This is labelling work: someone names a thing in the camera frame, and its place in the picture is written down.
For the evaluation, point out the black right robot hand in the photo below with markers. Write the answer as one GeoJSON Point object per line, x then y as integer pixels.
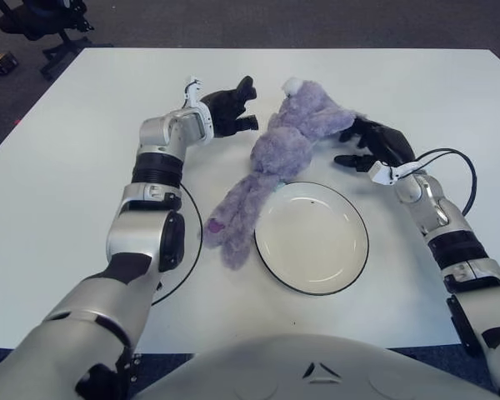
{"type": "Point", "coordinates": [385, 139]}

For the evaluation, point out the silver robot torso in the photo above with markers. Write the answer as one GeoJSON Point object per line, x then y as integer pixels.
{"type": "Point", "coordinates": [316, 375]}

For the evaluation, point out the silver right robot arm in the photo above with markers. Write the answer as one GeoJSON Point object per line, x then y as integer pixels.
{"type": "Point", "coordinates": [454, 225]}

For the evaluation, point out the purple plush bunny doll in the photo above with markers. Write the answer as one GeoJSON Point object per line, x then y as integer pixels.
{"type": "Point", "coordinates": [283, 146]}

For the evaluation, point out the black table bracket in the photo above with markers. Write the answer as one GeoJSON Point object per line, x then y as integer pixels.
{"type": "Point", "coordinates": [135, 366]}

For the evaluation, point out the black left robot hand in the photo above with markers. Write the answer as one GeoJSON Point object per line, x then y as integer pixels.
{"type": "Point", "coordinates": [225, 110]}

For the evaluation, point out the white plate black rim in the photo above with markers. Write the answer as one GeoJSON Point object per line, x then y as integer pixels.
{"type": "Point", "coordinates": [312, 241]}

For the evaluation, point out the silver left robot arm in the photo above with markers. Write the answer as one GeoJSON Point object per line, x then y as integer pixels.
{"type": "Point", "coordinates": [150, 233]}

